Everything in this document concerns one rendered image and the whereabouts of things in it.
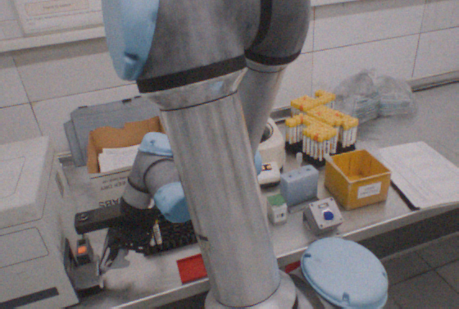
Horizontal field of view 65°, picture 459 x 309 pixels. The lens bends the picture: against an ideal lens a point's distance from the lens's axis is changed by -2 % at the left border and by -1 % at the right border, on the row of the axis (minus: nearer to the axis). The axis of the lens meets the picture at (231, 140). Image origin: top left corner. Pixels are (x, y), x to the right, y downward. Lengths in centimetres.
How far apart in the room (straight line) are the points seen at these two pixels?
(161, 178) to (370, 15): 118
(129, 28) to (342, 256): 40
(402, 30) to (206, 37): 145
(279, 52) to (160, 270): 65
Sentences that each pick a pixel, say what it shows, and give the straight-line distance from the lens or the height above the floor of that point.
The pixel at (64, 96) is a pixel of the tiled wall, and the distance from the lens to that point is 134.
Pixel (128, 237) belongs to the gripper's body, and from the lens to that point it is 83.
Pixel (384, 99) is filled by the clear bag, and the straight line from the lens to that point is 159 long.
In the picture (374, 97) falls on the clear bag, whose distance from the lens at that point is 156.
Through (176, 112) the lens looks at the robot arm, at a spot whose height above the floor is 142.
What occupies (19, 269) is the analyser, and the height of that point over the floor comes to 102.
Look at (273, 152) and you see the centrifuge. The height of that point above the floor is 97.
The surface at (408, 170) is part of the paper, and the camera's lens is 125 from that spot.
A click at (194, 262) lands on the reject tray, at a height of 88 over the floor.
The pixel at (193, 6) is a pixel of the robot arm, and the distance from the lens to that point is 33.
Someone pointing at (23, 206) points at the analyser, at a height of 116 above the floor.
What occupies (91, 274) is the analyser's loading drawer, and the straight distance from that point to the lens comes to 94.
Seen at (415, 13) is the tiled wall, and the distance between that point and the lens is 177.
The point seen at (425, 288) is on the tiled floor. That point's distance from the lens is 212.
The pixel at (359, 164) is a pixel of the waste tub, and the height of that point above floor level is 92.
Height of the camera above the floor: 157
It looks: 30 degrees down
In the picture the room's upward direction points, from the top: 5 degrees counter-clockwise
